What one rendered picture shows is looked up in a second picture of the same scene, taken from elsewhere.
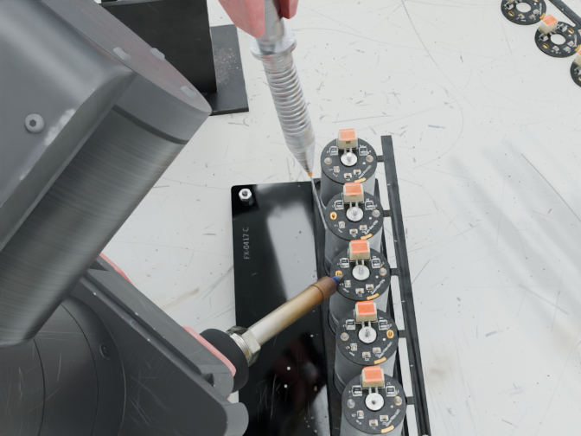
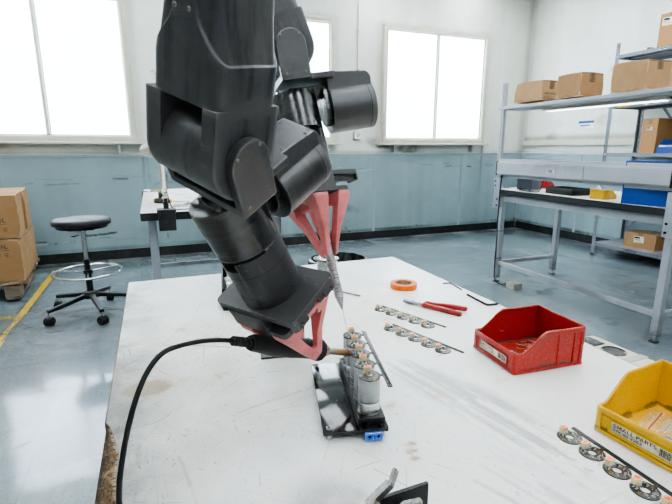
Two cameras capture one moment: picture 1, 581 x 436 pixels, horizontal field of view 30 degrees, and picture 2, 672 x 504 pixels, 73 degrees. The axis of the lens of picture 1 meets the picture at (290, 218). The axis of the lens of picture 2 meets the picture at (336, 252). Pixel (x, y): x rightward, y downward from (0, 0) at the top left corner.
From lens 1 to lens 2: 34 cm
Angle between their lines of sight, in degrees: 46
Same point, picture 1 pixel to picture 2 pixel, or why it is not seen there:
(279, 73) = (333, 269)
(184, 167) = (294, 366)
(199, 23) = not seen: hidden behind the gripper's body
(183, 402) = (317, 274)
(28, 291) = (295, 181)
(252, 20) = (326, 247)
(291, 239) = (333, 374)
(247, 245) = (318, 375)
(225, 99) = not seen: hidden behind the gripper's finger
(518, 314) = (416, 391)
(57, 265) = (301, 178)
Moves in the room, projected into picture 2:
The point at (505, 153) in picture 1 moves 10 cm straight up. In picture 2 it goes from (403, 360) to (406, 295)
